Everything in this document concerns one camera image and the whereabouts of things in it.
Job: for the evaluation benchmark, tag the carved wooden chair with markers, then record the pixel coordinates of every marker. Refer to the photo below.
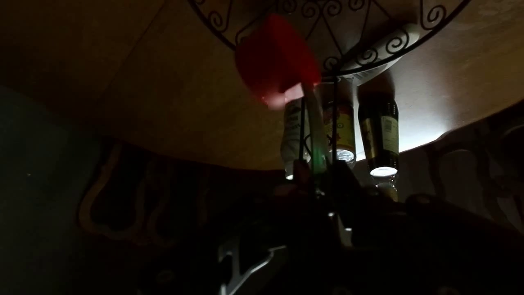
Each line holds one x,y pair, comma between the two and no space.
481,169
125,197

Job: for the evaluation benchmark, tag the dark bottle black cap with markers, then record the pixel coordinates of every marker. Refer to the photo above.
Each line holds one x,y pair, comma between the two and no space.
379,131

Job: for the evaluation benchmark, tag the red measuring cup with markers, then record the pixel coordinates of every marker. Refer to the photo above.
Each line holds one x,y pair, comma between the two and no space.
276,59

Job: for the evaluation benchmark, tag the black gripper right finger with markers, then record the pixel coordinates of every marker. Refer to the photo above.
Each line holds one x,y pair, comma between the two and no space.
341,202

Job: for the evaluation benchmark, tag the yellow label bottle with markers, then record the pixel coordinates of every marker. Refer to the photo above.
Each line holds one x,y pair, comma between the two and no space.
341,128

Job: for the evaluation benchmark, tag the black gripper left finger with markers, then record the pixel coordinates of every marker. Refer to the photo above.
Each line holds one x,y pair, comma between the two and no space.
305,190

